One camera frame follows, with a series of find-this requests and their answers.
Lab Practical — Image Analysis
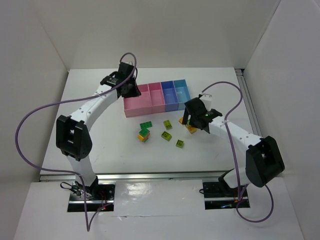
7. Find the lime square lego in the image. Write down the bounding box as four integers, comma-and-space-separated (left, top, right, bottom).
175, 139, 184, 149

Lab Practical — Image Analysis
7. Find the green lego plate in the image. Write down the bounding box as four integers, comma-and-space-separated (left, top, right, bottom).
140, 121, 153, 129

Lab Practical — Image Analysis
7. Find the yellow round flower lego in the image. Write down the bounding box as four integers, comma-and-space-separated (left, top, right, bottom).
137, 133, 150, 143

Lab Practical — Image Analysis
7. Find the dark green square lego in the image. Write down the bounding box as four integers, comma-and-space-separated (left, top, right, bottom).
139, 128, 150, 137

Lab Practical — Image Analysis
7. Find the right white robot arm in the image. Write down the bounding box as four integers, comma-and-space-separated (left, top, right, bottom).
182, 94, 285, 189

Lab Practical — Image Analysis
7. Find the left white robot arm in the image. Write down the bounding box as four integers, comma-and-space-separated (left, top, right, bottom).
56, 62, 141, 194

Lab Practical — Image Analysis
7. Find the orange lego plate stack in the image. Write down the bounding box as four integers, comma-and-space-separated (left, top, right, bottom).
185, 125, 198, 134

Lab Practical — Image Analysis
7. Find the large pink container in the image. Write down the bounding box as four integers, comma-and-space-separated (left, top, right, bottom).
123, 84, 152, 118

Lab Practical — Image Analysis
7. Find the small pink container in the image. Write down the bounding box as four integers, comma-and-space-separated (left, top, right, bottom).
148, 82, 165, 114

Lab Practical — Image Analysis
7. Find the dark blue container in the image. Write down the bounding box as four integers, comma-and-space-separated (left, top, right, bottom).
161, 81, 179, 112

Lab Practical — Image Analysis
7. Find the lime lego with slope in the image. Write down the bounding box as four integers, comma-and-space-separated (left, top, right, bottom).
163, 120, 172, 130

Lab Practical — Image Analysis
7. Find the light blue container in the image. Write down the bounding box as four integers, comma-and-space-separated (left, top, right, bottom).
173, 79, 191, 111

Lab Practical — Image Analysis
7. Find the right aluminium rail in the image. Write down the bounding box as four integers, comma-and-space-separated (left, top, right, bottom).
234, 68, 262, 136

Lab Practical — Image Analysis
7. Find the aluminium rail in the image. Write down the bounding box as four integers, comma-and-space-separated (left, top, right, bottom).
234, 68, 262, 136
39, 170, 226, 182

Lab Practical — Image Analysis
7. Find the front aluminium rail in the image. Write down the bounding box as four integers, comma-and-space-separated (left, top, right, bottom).
39, 170, 226, 182

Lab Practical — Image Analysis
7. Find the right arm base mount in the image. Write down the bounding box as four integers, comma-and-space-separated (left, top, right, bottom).
199, 181, 239, 210

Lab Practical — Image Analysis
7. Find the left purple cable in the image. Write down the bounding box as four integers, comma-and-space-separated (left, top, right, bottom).
14, 52, 138, 232

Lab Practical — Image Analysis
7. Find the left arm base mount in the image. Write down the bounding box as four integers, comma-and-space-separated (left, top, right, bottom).
60, 182, 116, 213

